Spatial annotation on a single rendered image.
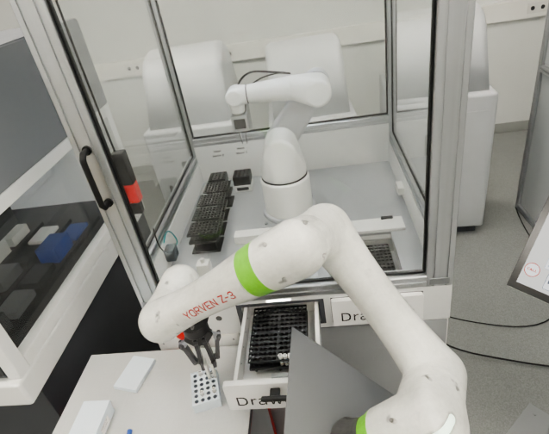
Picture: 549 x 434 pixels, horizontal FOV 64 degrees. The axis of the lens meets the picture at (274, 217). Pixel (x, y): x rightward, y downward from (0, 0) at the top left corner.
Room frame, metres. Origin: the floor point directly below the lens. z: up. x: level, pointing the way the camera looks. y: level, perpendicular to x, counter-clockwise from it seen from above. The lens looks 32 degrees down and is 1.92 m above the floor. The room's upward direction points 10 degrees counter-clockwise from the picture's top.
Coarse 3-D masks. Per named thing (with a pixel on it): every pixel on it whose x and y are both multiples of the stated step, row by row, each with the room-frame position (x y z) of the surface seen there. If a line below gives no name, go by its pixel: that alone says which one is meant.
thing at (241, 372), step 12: (252, 312) 1.13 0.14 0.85; (312, 312) 1.09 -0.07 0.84; (252, 324) 1.09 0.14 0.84; (312, 324) 1.04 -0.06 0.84; (240, 336) 0.98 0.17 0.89; (312, 336) 0.98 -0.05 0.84; (240, 348) 0.94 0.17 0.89; (240, 360) 0.90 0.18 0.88; (240, 372) 0.87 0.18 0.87; (252, 372) 0.89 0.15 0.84; (264, 372) 0.88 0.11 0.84; (276, 372) 0.87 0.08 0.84; (288, 372) 0.86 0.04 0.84
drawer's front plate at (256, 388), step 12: (228, 384) 0.79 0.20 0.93; (240, 384) 0.78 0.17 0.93; (252, 384) 0.77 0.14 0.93; (264, 384) 0.77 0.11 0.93; (276, 384) 0.76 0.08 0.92; (228, 396) 0.78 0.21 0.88; (240, 396) 0.78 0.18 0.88; (252, 396) 0.77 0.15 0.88; (240, 408) 0.78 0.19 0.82; (252, 408) 0.77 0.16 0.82; (264, 408) 0.77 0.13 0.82
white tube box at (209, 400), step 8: (192, 376) 0.95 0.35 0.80; (200, 376) 0.94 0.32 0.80; (192, 384) 0.92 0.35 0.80; (200, 384) 0.91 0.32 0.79; (208, 384) 0.90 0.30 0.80; (216, 384) 0.90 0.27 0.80; (192, 392) 0.89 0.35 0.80; (208, 392) 0.88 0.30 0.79; (216, 392) 0.87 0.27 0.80; (192, 400) 0.85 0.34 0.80; (200, 400) 0.85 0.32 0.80; (208, 400) 0.85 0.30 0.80; (216, 400) 0.84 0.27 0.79; (200, 408) 0.84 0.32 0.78; (208, 408) 0.84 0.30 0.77
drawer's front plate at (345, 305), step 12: (336, 300) 1.03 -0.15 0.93; (348, 300) 1.02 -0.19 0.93; (408, 300) 0.99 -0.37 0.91; (420, 300) 0.99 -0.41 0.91; (336, 312) 1.02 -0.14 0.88; (348, 312) 1.02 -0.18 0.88; (360, 312) 1.01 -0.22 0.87; (420, 312) 0.99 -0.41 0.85; (336, 324) 1.03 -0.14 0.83; (348, 324) 1.02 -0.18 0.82
